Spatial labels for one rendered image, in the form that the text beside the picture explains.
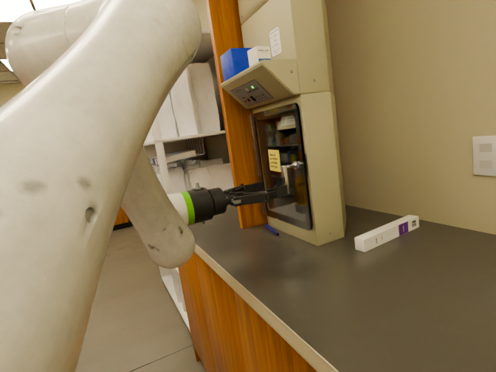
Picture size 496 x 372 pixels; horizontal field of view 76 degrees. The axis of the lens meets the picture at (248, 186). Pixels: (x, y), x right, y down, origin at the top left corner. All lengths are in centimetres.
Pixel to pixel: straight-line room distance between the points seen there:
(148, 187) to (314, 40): 66
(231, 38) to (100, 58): 104
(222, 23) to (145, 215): 88
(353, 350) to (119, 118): 52
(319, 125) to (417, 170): 43
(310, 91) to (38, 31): 70
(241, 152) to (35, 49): 89
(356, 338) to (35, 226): 56
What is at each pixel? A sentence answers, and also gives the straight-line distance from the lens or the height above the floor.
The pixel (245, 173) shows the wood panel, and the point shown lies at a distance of 127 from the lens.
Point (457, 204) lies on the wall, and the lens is 121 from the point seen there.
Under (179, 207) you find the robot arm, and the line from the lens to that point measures 82.
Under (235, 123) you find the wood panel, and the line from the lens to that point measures 126.
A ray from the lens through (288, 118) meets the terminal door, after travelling 101.
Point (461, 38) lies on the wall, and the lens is 117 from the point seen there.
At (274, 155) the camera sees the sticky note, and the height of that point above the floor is 123.
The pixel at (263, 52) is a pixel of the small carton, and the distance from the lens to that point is 103.
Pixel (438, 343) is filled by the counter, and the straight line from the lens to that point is 66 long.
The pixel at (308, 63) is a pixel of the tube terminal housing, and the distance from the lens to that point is 100.
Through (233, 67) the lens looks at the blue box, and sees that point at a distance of 111.
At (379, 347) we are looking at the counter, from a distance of 63.
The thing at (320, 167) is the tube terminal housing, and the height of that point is 118.
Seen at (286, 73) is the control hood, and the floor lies 147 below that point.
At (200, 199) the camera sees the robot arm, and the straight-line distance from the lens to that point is 84.
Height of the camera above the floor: 132
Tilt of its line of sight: 9 degrees down
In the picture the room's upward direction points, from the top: 8 degrees counter-clockwise
